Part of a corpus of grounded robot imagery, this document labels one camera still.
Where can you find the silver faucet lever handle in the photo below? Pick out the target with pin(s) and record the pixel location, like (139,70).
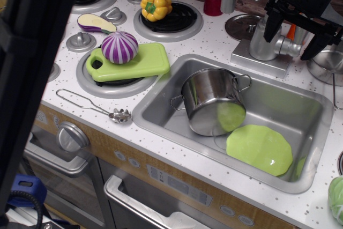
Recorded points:
(285,46)

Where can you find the metal wire rack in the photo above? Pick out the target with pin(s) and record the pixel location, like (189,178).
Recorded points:
(334,93)

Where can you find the grey stove knob middle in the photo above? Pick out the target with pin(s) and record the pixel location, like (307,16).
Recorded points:
(114,16)

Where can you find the green plastic plate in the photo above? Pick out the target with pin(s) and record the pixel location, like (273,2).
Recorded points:
(260,147)

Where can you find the back right stove burner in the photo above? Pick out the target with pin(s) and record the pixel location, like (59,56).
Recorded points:
(182,23)

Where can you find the toy eggplant half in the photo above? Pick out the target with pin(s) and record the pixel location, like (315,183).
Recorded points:
(93,23)

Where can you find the silver dishwasher door handle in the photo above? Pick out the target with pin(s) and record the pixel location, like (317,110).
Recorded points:
(145,213)

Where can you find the orange toy carrot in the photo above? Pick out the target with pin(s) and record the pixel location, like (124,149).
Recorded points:
(291,32)

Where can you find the silver oven door handle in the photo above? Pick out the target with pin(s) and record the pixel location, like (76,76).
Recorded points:
(74,168)

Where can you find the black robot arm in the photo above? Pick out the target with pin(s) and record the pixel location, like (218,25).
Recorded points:
(30,34)

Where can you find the yellow toy bell pepper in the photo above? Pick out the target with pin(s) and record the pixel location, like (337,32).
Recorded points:
(155,10)

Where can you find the metal wire spoon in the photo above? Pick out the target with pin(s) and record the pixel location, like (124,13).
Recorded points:
(117,115)

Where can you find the silver toy faucet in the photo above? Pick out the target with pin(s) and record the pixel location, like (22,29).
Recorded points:
(257,54)

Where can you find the green toy cabbage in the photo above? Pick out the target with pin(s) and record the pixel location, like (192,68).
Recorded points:
(335,198)

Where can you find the purple striped toy onion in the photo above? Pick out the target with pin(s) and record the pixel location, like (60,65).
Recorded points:
(119,47)

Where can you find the steel pot right side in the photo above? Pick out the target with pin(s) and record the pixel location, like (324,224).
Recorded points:
(327,65)

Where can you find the silver oven dial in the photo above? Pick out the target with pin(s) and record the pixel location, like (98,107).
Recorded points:
(70,138)

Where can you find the green cutting board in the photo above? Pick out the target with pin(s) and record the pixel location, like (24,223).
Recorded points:
(151,60)

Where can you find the red plastic cup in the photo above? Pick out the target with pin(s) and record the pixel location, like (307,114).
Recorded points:
(212,8)

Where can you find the steel pot in sink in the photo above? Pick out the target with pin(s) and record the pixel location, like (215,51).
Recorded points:
(212,101)

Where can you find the steel pot lid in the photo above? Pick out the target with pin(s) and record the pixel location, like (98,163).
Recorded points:
(242,26)

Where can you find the front right stove burner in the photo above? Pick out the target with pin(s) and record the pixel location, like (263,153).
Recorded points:
(86,82)

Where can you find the blue clamp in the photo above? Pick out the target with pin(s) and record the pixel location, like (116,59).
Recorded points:
(27,191)

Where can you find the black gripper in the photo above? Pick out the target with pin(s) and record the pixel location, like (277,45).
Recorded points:
(315,16)

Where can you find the grey stove knob left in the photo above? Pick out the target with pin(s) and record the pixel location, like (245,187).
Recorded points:
(81,42)

